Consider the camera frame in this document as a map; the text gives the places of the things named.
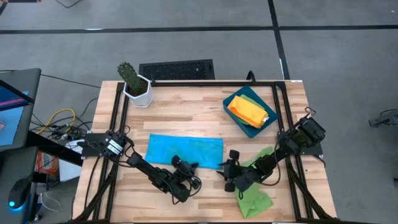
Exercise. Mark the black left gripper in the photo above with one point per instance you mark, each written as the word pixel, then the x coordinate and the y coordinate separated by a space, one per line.
pixel 186 172

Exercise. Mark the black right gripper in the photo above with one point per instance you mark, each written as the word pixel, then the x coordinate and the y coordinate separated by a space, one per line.
pixel 239 177

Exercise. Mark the light blue microfiber towel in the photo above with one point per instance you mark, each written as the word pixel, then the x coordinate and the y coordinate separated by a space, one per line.
pixel 183 149

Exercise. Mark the green microfiber towel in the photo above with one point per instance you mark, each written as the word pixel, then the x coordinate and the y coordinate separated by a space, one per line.
pixel 253 100
pixel 253 202

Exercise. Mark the orange microfiber towel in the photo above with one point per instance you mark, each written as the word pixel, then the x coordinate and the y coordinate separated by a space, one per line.
pixel 247 112

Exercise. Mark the teal plastic bin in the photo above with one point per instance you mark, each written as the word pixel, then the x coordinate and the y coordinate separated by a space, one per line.
pixel 231 99

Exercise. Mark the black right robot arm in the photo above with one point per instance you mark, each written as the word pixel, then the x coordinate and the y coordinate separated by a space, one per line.
pixel 298 137

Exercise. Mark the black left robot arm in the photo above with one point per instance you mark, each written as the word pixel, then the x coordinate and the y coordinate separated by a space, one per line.
pixel 146 168

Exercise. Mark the white hexagonal plant pot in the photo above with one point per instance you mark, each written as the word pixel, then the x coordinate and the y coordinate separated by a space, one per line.
pixel 143 99

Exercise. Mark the black floor vent grille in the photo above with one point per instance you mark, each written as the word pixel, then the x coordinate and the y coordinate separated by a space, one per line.
pixel 177 70

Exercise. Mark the green cactus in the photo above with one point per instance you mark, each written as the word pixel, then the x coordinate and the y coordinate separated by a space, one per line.
pixel 129 74

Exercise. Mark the white paper sheet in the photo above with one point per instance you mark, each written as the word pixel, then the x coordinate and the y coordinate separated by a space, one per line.
pixel 70 171

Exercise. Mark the black metal beam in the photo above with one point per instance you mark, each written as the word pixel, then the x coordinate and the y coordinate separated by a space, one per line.
pixel 56 151

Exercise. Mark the orange cardboard box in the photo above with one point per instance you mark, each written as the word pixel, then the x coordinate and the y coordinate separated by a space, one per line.
pixel 46 165

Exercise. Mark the black computer mouse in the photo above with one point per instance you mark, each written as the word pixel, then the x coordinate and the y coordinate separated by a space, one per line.
pixel 18 193

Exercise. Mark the monitor with blue screen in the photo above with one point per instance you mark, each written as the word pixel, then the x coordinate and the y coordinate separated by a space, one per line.
pixel 12 124

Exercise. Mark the grey desk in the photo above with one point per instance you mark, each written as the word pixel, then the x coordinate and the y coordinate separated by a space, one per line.
pixel 18 74

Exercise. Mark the black aluminium table frame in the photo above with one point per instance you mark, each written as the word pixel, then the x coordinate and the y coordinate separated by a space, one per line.
pixel 199 83

